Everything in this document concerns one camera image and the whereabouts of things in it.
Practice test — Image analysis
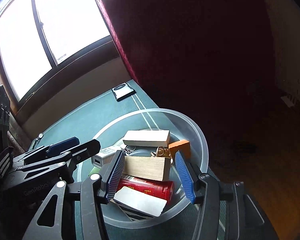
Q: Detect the black remote control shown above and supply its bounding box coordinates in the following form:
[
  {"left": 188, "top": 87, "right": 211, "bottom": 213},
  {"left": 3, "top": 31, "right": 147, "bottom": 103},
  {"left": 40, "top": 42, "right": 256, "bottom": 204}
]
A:
[{"left": 111, "top": 82, "right": 136, "bottom": 101}]

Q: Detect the small metal key ring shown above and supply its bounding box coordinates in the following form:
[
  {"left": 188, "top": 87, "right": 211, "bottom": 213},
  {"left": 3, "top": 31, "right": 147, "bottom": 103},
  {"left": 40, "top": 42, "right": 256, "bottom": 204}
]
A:
[{"left": 123, "top": 144, "right": 137, "bottom": 156}]

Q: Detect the long light wooden block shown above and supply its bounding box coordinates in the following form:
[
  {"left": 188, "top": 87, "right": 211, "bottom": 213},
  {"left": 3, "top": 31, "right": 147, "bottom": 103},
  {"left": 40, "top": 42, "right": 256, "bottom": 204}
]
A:
[{"left": 123, "top": 156, "right": 171, "bottom": 181}]

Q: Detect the red cylindrical can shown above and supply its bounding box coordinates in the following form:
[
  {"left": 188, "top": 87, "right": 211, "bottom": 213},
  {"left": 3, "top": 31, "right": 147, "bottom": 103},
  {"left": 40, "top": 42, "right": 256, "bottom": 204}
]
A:
[{"left": 117, "top": 174, "right": 174, "bottom": 203}]

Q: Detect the red curtain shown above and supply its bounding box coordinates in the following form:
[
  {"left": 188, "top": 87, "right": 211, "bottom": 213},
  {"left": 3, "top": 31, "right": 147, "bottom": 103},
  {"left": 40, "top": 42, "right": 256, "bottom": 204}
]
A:
[{"left": 97, "top": 0, "right": 275, "bottom": 118}]

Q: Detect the wristwatch with black strap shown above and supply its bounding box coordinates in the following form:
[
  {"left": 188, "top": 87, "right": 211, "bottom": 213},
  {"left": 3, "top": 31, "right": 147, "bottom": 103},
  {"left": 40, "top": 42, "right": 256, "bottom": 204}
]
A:
[{"left": 32, "top": 133, "right": 44, "bottom": 150}]

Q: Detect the white rectangular block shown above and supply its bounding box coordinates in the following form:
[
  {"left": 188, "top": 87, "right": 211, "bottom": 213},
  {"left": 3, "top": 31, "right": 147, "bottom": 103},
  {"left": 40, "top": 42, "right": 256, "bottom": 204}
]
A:
[{"left": 122, "top": 130, "right": 170, "bottom": 147}]

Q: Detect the white usb wall charger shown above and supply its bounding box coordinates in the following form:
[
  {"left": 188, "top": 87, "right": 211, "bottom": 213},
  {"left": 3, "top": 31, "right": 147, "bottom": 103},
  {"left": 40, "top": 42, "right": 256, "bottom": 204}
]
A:
[{"left": 91, "top": 145, "right": 121, "bottom": 168}]

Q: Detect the zebra striped triangular prism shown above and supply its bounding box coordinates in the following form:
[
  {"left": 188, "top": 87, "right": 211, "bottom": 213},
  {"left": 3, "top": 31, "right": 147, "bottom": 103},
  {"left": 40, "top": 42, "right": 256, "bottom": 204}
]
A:
[{"left": 113, "top": 186, "right": 167, "bottom": 218}]

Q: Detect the gold metal ring puzzle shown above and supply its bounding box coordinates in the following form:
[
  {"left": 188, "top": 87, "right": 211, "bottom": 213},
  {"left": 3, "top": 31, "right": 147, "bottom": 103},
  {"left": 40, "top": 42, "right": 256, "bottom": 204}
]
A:
[{"left": 151, "top": 146, "right": 173, "bottom": 165}]

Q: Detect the wooden framed window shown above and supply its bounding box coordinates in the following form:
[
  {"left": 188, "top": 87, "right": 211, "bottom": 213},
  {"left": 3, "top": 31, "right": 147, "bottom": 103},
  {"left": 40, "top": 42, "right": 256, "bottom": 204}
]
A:
[{"left": 0, "top": 0, "right": 119, "bottom": 123}]

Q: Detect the clear plastic bowl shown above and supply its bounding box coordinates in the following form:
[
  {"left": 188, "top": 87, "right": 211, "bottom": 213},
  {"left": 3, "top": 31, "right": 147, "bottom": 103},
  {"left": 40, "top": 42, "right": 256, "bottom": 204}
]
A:
[{"left": 74, "top": 108, "right": 209, "bottom": 229}]

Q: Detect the green and white tile block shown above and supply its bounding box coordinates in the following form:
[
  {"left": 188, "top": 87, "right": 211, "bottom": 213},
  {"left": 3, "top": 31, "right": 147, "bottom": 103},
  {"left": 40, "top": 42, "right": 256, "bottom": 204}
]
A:
[{"left": 88, "top": 166, "right": 100, "bottom": 176}]

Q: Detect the teal table cloth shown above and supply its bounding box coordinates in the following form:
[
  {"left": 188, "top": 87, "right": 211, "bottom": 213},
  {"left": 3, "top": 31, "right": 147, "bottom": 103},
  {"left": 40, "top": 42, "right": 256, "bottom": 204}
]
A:
[{"left": 30, "top": 80, "right": 210, "bottom": 239}]

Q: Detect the orange wooden block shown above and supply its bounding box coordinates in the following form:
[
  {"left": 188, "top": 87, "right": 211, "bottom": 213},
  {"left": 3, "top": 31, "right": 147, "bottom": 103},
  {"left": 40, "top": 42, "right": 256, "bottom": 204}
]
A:
[{"left": 168, "top": 139, "right": 191, "bottom": 159}]

